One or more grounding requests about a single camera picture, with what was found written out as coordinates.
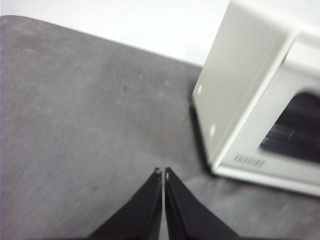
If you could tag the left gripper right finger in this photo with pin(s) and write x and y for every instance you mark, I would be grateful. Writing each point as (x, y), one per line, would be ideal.
(185, 215)

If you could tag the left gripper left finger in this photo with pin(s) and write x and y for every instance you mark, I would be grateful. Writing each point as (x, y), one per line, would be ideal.
(142, 215)

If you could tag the white toaster oven body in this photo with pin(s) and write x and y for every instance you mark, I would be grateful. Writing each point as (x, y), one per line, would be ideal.
(230, 75)

